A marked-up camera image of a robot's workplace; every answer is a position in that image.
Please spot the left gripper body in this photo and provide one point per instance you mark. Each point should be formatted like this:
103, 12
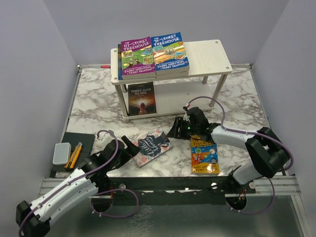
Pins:
125, 156

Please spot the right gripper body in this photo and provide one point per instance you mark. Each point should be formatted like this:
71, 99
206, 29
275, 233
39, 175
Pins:
193, 130

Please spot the floral pink notebook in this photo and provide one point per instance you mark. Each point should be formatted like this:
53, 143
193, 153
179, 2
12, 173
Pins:
151, 145

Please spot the yellow 130-Storey Treehouse book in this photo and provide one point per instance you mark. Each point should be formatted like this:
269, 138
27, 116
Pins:
204, 157

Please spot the black hardcover book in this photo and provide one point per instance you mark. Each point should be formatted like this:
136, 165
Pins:
141, 99

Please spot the blue 91-Storey Treehouse book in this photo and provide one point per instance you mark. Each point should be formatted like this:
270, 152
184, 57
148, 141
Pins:
169, 54

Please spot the purple 117-Storey Treehouse book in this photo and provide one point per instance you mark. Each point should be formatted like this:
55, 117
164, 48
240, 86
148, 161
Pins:
137, 60

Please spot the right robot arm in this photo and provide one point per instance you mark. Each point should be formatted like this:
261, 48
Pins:
268, 155

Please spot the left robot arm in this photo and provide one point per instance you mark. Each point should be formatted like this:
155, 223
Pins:
88, 179

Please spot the white two-tier shelf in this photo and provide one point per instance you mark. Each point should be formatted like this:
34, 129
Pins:
209, 68

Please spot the yellow utility knife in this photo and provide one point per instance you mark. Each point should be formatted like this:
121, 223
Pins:
74, 157

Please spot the grey rectangular box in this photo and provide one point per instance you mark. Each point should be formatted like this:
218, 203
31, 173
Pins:
61, 154

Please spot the red marker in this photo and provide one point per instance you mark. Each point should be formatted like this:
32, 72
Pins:
105, 66

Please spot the blue Animal Farm book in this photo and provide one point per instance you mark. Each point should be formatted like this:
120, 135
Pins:
119, 63

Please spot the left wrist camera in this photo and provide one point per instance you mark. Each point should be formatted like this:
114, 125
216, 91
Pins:
103, 135

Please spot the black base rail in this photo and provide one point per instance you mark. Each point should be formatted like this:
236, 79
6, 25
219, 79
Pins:
171, 190

